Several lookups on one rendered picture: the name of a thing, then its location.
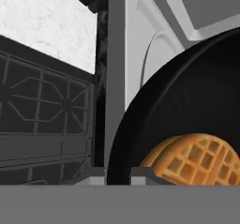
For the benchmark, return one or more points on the grey upright cupboard edge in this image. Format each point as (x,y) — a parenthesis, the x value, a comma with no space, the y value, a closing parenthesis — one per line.
(115,77)

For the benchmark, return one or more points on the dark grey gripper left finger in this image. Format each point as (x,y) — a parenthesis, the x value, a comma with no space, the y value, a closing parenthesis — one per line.
(95,177)

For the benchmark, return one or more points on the black bowl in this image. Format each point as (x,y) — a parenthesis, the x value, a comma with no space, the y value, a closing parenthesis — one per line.
(187,102)

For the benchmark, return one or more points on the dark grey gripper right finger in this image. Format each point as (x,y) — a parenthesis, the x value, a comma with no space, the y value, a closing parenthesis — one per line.
(140,177)

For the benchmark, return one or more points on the white cupboard door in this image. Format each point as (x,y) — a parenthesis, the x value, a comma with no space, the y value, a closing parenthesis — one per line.
(137,40)

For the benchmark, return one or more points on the grey cupboard panel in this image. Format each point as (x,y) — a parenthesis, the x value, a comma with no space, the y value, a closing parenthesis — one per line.
(212,2)

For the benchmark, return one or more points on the golden brown waffle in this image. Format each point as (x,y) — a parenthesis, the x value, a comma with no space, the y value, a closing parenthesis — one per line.
(200,162)

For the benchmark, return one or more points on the black hob with grates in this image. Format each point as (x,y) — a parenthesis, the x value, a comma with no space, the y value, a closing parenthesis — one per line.
(43,115)

